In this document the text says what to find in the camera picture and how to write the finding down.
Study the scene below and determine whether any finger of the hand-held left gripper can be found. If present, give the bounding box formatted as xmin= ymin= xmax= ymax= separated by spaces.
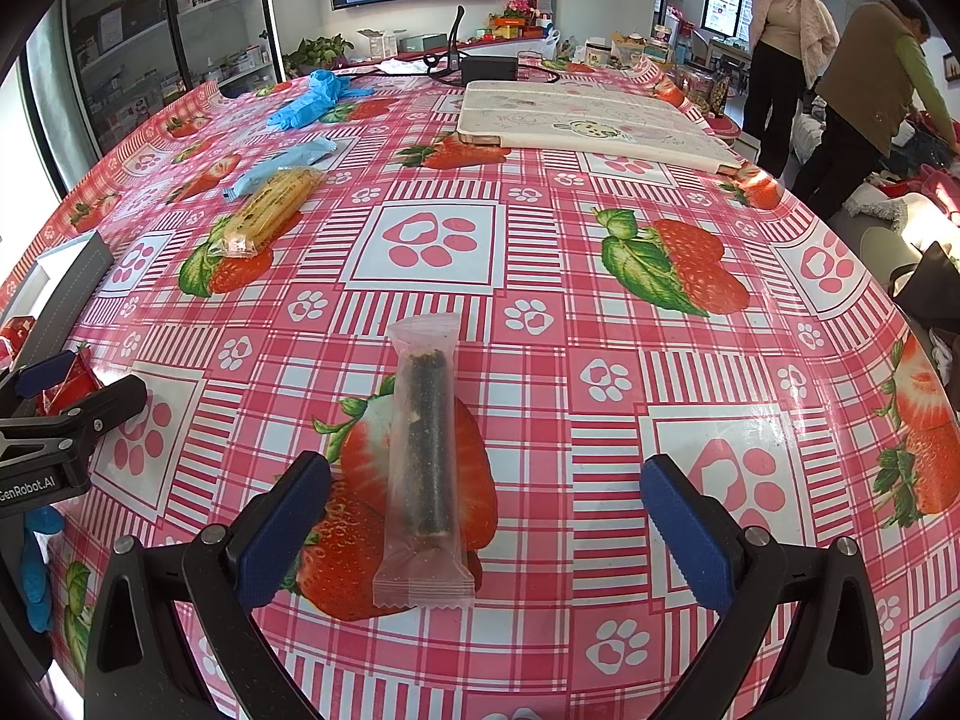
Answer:
xmin=0 ymin=373 xmax=149 ymax=442
xmin=0 ymin=349 xmax=77 ymax=417

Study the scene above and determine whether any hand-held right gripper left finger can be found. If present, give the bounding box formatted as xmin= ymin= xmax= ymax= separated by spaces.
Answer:
xmin=84 ymin=450 xmax=333 ymax=720

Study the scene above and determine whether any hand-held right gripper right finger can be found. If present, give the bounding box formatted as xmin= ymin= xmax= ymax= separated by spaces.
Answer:
xmin=640 ymin=454 xmax=897 ymax=720

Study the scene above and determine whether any red triangular snack packet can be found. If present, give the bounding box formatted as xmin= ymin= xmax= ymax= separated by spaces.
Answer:
xmin=34 ymin=345 xmax=102 ymax=417

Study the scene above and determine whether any clear seaweed roll packet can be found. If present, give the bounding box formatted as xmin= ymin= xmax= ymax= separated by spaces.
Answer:
xmin=373 ymin=315 xmax=476 ymax=611

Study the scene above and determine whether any person's left hand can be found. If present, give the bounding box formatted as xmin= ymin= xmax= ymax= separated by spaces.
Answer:
xmin=19 ymin=504 xmax=65 ymax=635

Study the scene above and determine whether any red dotted snack packet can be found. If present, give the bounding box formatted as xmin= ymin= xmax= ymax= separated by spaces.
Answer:
xmin=0 ymin=315 xmax=35 ymax=361

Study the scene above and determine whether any yellow cake packet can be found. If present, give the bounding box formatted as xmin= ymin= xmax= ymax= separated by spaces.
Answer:
xmin=217 ymin=167 xmax=325 ymax=260

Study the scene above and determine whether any strawberry print tablecloth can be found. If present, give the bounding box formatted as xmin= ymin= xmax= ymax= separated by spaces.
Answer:
xmin=0 ymin=60 xmax=960 ymax=720

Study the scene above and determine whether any light blue snack packet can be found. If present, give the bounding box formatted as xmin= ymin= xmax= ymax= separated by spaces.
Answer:
xmin=221 ymin=135 xmax=340 ymax=203

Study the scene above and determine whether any blue glove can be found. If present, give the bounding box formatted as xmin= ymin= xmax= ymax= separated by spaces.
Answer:
xmin=266 ymin=90 xmax=338 ymax=132
xmin=307 ymin=69 xmax=376 ymax=102

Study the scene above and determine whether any black bag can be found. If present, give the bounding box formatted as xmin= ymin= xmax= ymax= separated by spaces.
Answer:
xmin=889 ymin=240 xmax=960 ymax=316

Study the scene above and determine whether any glass display cabinet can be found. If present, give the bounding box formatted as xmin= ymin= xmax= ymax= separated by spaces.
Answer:
xmin=22 ymin=0 xmax=286 ymax=166

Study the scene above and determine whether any potted plant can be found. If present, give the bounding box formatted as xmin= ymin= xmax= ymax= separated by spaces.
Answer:
xmin=283 ymin=36 xmax=355 ymax=77

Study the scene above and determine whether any pink blanket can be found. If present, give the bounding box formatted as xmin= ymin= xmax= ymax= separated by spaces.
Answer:
xmin=911 ymin=165 xmax=960 ymax=226

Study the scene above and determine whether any black power adapter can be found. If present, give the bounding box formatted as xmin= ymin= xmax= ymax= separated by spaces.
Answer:
xmin=460 ymin=54 xmax=520 ymax=85

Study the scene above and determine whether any window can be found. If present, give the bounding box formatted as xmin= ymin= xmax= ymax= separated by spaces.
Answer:
xmin=703 ymin=0 xmax=755 ymax=38

